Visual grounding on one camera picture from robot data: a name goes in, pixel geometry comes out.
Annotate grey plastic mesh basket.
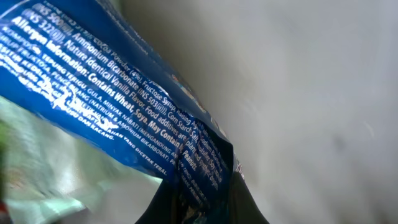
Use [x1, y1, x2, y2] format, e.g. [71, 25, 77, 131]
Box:
[121, 0, 397, 223]

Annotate mint green snack pack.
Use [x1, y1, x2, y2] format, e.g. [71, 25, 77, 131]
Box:
[1, 98, 160, 223]

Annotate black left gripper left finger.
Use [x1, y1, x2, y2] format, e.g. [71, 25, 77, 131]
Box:
[136, 180, 183, 224]

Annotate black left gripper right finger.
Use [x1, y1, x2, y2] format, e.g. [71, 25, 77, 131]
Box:
[228, 172, 269, 224]

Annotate blue Oreo cookie pack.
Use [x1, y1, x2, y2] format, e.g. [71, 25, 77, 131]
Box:
[1, 0, 239, 223]

